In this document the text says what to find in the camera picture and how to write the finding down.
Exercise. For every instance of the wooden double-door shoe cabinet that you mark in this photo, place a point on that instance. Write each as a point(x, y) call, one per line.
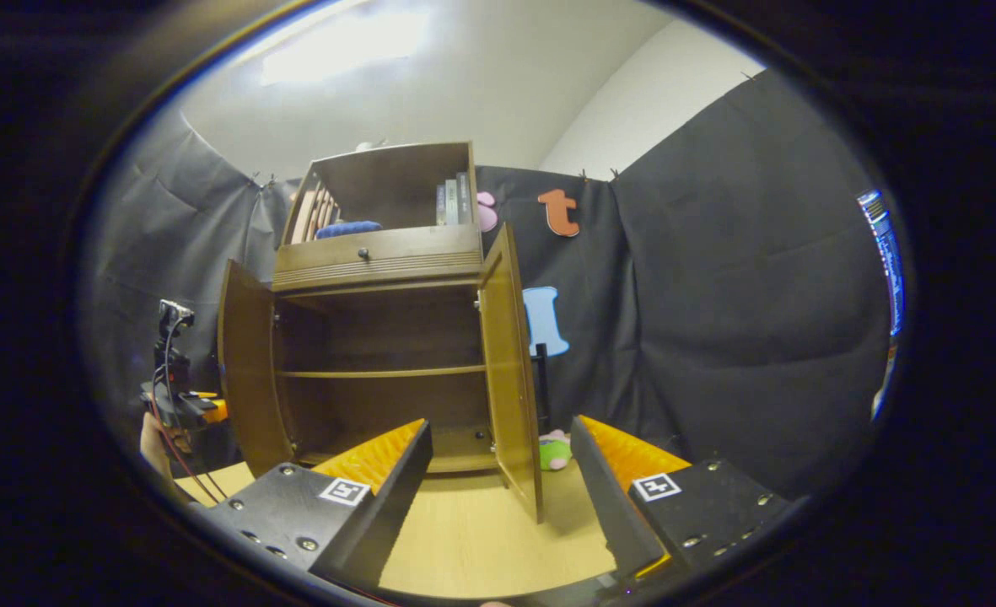
point(379, 329)

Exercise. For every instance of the blue folded towel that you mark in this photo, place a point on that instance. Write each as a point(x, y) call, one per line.
point(347, 229)

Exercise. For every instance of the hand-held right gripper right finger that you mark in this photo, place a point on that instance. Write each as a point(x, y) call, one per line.
point(603, 497)

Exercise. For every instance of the wooden cabinet door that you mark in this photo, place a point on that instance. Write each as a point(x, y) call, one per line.
point(249, 371)
point(510, 371)

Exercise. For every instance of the pink green plush toy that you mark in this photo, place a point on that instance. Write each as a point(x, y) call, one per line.
point(555, 451)

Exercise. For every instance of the lit monitor screen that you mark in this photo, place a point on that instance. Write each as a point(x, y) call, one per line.
point(885, 253)

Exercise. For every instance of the pale grey book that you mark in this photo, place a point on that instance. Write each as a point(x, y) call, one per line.
point(452, 201)

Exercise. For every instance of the wooden inner shelf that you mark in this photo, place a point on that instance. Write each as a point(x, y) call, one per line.
point(379, 372)

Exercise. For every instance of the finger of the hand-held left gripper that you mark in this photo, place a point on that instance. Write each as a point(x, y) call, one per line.
point(211, 409)

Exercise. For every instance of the black backdrop cloth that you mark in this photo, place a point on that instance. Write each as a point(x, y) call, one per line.
point(717, 295)

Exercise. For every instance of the wooden drawer front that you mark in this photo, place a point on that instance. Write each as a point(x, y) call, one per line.
point(379, 261)

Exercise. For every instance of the blue white book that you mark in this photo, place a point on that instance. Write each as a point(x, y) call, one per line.
point(441, 202)

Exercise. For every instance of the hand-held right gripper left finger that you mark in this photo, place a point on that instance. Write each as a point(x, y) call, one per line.
point(396, 497)

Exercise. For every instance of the black stand pole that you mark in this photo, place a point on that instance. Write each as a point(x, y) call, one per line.
point(541, 388)

